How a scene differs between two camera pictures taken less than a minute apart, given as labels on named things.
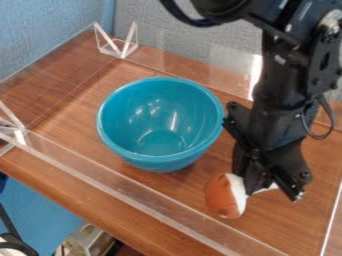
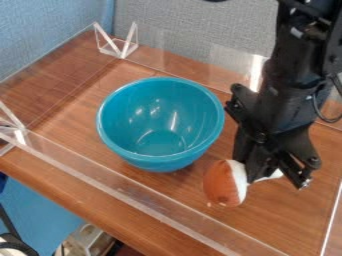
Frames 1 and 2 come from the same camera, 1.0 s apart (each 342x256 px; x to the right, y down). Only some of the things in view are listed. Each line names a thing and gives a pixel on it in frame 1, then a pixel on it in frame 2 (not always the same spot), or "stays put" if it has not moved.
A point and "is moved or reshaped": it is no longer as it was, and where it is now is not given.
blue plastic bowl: [160, 123] stays put
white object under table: [88, 241] stays put
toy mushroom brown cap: [221, 198] is moved or reshaped
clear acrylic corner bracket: [114, 46] stays put
